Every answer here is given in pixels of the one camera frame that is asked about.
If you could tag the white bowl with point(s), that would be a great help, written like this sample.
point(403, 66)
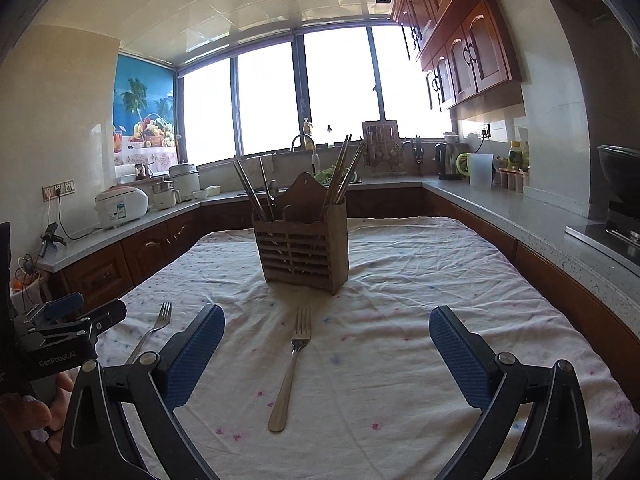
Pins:
point(206, 193)

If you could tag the dark chopstick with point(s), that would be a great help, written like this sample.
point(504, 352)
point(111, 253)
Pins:
point(265, 180)

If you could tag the wooden chopstick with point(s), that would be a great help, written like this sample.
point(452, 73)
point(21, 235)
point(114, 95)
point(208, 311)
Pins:
point(351, 170)
point(339, 175)
point(336, 170)
point(247, 190)
point(350, 180)
point(252, 190)

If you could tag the white rice cooker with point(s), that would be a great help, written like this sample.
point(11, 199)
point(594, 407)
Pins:
point(122, 207)

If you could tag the small white electric pot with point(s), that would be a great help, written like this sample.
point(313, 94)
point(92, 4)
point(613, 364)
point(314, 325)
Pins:
point(164, 197)

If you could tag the fruit wall poster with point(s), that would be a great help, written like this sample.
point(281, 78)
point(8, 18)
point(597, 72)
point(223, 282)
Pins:
point(145, 110)

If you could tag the small black tripod device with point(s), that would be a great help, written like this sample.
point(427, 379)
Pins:
point(51, 237)

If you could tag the wooden utensil holder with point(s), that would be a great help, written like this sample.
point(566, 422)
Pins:
point(300, 260)

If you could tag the row of seasoning bottles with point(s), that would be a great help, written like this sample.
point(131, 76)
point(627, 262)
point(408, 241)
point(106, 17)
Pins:
point(512, 170)

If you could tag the scissors and knife holder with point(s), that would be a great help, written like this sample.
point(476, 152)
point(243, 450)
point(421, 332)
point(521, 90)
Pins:
point(414, 155)

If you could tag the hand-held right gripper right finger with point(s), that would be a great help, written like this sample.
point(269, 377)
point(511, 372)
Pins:
point(460, 355)

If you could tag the basket of green vegetables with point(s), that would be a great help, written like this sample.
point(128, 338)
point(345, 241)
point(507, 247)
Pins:
point(325, 175)

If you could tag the white steamer pot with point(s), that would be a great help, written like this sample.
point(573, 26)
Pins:
point(184, 180)

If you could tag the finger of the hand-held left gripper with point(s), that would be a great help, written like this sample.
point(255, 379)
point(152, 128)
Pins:
point(105, 315)
point(65, 305)

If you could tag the white floral tablecloth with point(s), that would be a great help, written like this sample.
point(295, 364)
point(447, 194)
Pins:
point(400, 285)

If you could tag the wall power socket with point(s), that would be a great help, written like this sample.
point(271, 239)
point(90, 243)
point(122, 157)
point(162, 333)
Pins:
point(480, 134)

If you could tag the small white bottle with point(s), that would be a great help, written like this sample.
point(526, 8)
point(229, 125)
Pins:
point(315, 162)

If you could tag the kitchen faucet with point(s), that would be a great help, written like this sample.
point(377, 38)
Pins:
point(300, 136)

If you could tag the metal fork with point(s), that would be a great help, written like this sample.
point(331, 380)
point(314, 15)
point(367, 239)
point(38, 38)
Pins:
point(292, 360)
point(161, 317)

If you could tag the yellow dish soap bottle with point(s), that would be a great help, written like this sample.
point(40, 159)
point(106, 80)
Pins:
point(307, 137)

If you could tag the kitchen window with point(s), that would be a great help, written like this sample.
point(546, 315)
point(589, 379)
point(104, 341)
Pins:
point(270, 100)

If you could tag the person's left hand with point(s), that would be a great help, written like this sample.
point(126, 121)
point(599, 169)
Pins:
point(30, 415)

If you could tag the gas stove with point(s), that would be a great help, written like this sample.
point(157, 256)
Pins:
point(600, 237)

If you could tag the metal spoon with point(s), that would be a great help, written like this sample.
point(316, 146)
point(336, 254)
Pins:
point(273, 189)

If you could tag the grey kitchen countertop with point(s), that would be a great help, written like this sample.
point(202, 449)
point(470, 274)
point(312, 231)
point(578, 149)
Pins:
point(500, 210)

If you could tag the black wok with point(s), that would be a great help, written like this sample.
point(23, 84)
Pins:
point(622, 170)

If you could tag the hanging utensil rack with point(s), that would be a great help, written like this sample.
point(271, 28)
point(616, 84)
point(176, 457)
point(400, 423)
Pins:
point(380, 145)

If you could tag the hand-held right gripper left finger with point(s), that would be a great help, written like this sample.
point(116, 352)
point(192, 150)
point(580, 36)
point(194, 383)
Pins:
point(195, 355)

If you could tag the brown wall cabinets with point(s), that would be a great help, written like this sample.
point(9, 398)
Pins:
point(480, 50)

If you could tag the dark electric kettle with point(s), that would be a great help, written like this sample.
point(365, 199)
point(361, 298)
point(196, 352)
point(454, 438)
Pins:
point(447, 162)

